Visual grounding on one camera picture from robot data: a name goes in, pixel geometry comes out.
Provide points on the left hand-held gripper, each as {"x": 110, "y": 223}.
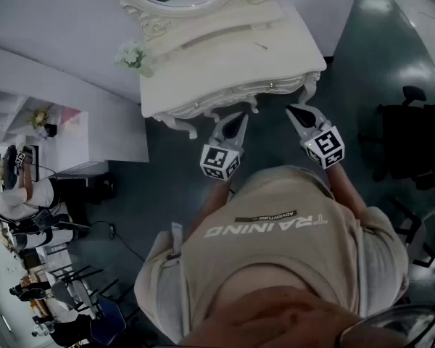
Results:
{"x": 217, "y": 160}

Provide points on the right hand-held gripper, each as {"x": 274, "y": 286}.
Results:
{"x": 326, "y": 147}

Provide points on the person's right forearm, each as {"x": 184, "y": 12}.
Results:
{"x": 346, "y": 189}

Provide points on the person's left forearm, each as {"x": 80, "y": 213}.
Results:
{"x": 214, "y": 201}

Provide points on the white carved dressing table base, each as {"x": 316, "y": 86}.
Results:
{"x": 235, "y": 94}

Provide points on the white vanity drawer unit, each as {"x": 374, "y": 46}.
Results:
{"x": 210, "y": 31}

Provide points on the black office chair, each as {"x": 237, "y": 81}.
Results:
{"x": 413, "y": 136}

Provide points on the white flowers in vase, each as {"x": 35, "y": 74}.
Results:
{"x": 132, "y": 56}

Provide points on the person's beige t-shirt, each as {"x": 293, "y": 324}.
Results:
{"x": 275, "y": 256}

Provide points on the white ornate oval mirror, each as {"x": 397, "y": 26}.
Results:
{"x": 188, "y": 7}

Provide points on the black low cabinet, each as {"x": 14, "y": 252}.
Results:
{"x": 94, "y": 190}

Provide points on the yellow flower bouquet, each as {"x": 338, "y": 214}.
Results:
{"x": 40, "y": 117}

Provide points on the person's face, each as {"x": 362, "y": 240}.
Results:
{"x": 275, "y": 321}

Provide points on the thin-rimmed eyeglasses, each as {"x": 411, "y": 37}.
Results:
{"x": 391, "y": 325}

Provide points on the blue chair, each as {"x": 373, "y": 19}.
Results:
{"x": 108, "y": 321}

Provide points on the white shelf cabinet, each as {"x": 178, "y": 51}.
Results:
{"x": 7, "y": 107}

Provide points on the grey chair black frame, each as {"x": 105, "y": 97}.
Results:
{"x": 413, "y": 219}
{"x": 63, "y": 290}

